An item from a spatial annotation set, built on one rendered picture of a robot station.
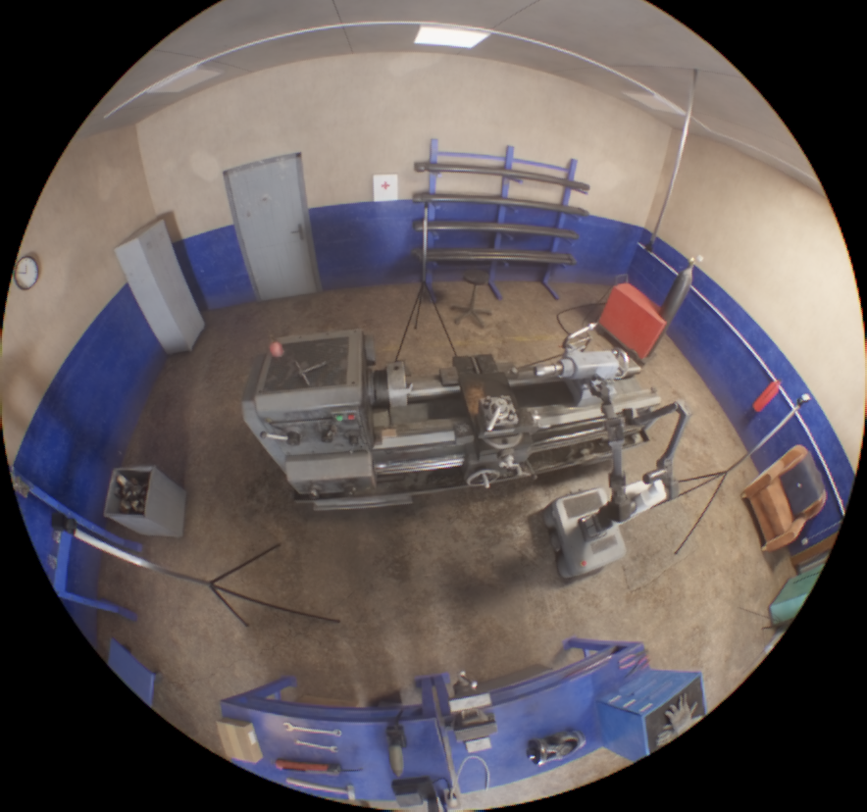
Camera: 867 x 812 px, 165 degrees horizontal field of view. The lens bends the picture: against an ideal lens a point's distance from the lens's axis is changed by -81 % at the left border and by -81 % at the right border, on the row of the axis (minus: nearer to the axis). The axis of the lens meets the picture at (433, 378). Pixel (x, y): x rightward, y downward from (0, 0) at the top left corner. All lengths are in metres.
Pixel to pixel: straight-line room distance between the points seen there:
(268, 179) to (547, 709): 5.27
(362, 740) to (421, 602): 1.18
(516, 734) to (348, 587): 1.52
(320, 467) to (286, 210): 3.43
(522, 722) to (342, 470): 1.66
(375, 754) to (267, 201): 5.08
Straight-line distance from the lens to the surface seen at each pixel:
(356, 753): 1.75
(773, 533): 4.50
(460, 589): 2.38
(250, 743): 1.87
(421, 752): 1.71
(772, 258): 4.90
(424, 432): 1.79
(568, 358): 2.00
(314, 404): 1.42
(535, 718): 1.73
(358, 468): 1.75
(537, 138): 4.61
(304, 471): 1.82
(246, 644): 2.76
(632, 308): 4.22
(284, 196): 4.33
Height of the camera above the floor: 2.36
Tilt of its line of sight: 48 degrees down
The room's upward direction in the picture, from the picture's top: 4 degrees clockwise
